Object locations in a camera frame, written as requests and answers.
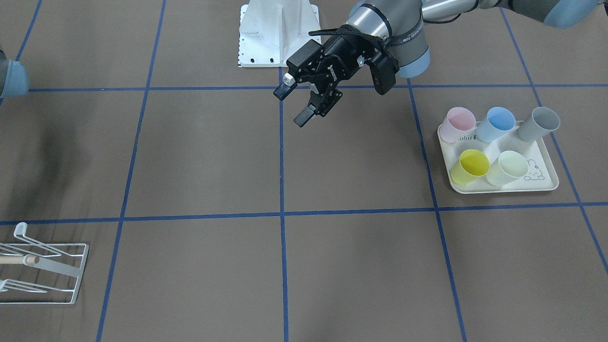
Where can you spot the pink plastic cup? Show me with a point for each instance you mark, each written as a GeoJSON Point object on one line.
{"type": "Point", "coordinates": [458, 122]}

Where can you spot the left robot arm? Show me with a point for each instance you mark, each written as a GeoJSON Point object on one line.
{"type": "Point", "coordinates": [388, 36]}

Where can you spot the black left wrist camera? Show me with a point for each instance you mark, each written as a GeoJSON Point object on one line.
{"type": "Point", "coordinates": [383, 72]}

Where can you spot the yellow plastic cup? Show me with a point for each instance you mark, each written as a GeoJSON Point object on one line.
{"type": "Point", "coordinates": [471, 165]}

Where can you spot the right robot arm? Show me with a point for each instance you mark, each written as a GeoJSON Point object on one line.
{"type": "Point", "coordinates": [14, 78]}

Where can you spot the pale cream plastic cup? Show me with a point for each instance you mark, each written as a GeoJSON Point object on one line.
{"type": "Point", "coordinates": [510, 166]}

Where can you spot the blue plastic cup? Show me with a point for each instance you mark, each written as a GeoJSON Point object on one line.
{"type": "Point", "coordinates": [497, 122]}

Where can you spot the grey plastic cup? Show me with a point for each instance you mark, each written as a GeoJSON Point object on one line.
{"type": "Point", "coordinates": [540, 123]}

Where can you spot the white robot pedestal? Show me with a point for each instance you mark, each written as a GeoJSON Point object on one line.
{"type": "Point", "coordinates": [271, 31]}

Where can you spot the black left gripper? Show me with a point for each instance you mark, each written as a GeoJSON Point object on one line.
{"type": "Point", "coordinates": [343, 56]}

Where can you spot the white wire cup rack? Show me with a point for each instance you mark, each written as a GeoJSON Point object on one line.
{"type": "Point", "coordinates": [66, 261]}

